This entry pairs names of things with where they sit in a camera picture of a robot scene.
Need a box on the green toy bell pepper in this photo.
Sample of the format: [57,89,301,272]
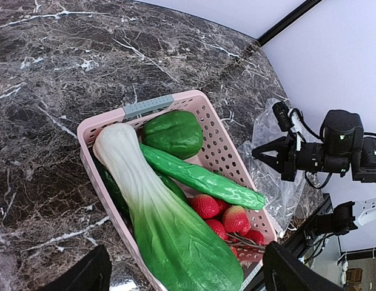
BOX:
[142,111,203,159]

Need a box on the red toy strawberry bunch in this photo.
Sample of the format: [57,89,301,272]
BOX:
[187,194,266,255]

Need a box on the toy bok choy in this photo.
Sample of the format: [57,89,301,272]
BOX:
[93,123,244,290]

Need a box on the clear zip top bag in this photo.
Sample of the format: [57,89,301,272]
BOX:
[238,98,306,235]

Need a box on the pink plastic basket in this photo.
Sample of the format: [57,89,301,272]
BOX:
[77,90,277,290]

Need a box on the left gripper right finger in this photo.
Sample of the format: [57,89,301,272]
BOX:
[263,241,343,291]

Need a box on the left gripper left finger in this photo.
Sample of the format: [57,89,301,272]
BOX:
[51,245,112,290]

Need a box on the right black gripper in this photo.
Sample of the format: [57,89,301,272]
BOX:
[252,136,323,181]

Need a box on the green toy cucumber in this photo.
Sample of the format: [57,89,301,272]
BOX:
[139,143,266,210]

